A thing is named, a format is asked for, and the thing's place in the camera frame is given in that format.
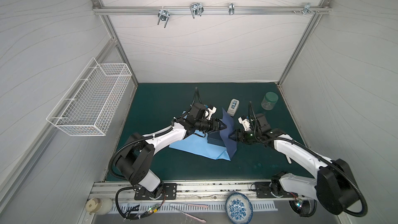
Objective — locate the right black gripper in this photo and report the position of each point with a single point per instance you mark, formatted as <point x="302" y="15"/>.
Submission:
<point x="241" y="135"/>

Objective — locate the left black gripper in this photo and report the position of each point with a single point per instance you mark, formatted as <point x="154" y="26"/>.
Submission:
<point x="215" y="128"/>

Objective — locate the dark navy gift box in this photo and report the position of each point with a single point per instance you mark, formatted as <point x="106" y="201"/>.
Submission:
<point x="215" y="139"/>

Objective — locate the light blue wrapping paper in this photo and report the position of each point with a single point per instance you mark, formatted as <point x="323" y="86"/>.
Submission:
<point x="199" y="146"/>

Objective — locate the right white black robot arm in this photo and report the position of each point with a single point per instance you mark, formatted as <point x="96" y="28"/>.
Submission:
<point x="331" y="184"/>

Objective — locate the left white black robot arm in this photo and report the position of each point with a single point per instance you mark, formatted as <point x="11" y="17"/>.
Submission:
<point x="132" y="161"/>

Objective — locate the green lid clear jar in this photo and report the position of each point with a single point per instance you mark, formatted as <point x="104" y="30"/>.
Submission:
<point x="269" y="101"/>

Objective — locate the green table mat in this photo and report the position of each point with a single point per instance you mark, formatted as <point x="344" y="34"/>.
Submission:
<point x="155" y="105"/>

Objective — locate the blue white patterned plate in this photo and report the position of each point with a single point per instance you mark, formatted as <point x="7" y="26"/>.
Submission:
<point x="238" y="208"/>

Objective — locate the middle metal hook clamp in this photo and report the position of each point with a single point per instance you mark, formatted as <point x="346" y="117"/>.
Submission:
<point x="196" y="9"/>

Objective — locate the metal hook clamp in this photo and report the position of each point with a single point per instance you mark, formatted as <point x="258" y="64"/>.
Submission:
<point x="163" y="16"/>
<point x="196" y="9"/>

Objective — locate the left metal hook clamp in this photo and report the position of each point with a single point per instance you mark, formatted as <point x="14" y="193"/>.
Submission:
<point x="163" y="16"/>

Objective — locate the white round container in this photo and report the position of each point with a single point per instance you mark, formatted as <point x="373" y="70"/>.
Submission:
<point x="99" y="206"/>

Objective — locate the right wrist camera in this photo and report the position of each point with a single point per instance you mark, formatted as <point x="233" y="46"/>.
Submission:
<point x="245" y="122"/>

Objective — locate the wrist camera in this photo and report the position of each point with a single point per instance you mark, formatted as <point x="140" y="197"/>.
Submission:
<point x="245" y="122"/>
<point x="210" y="111"/>

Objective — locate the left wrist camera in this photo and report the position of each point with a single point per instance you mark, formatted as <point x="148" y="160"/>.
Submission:
<point x="210" y="111"/>

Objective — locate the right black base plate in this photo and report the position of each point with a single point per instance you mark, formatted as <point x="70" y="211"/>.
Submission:
<point x="267" y="189"/>

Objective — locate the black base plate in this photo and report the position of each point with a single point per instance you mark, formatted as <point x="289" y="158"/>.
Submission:
<point x="166" y="191"/>
<point x="267" y="189"/>

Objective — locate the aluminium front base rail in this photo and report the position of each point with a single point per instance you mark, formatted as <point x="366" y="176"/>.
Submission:
<point x="189" y="190"/>

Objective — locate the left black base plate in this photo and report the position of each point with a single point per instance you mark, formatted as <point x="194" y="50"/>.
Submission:
<point x="166" y="191"/>

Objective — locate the small metal ring clamp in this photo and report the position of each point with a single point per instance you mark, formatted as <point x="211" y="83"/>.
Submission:
<point x="231" y="9"/>

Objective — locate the white wire basket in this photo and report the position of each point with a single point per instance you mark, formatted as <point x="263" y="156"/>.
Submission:
<point x="89" y="105"/>

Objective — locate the right metal bracket clamp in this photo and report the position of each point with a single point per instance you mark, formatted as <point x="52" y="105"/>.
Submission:
<point x="307" y="10"/>

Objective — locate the aluminium top cross rail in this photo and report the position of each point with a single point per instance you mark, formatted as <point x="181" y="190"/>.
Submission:
<point x="208" y="10"/>

